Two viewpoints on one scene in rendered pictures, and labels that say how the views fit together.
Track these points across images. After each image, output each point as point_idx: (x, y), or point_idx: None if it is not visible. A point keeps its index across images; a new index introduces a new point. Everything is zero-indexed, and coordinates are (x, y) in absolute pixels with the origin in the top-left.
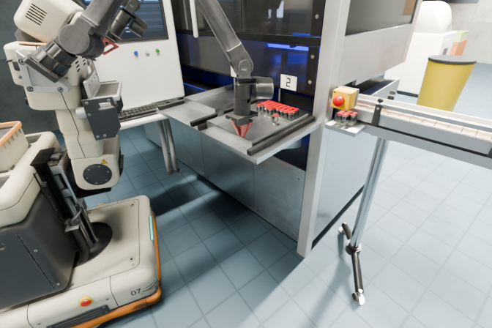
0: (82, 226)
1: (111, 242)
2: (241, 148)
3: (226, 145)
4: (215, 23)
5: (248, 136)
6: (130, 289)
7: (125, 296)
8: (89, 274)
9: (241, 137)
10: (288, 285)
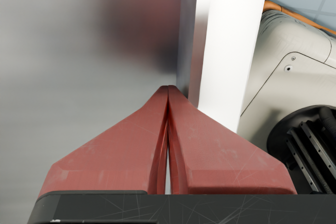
0: (326, 155)
1: (284, 114)
2: (217, 24)
3: (236, 125)
4: None
5: (52, 113)
6: (308, 28)
7: (310, 27)
8: (335, 84)
9: (198, 94)
10: None
